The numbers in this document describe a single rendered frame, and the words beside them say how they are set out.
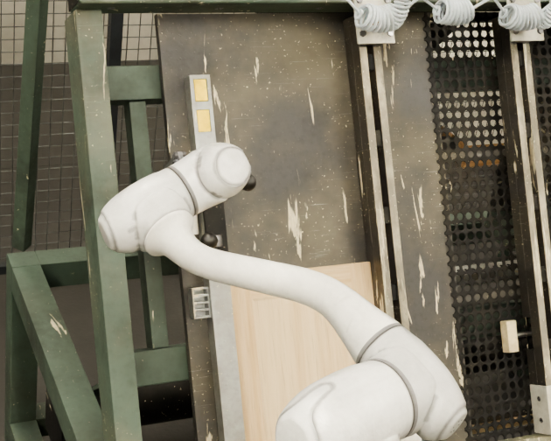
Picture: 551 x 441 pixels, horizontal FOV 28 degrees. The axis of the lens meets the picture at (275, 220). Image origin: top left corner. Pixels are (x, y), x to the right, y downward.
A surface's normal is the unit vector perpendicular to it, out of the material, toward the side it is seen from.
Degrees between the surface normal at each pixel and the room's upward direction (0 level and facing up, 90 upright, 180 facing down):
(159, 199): 29
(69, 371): 0
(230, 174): 65
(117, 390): 58
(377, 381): 18
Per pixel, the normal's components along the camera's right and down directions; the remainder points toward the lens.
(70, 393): 0.12, -0.88
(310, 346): 0.39, -0.07
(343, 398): 0.18, -0.69
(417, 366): 0.43, -0.76
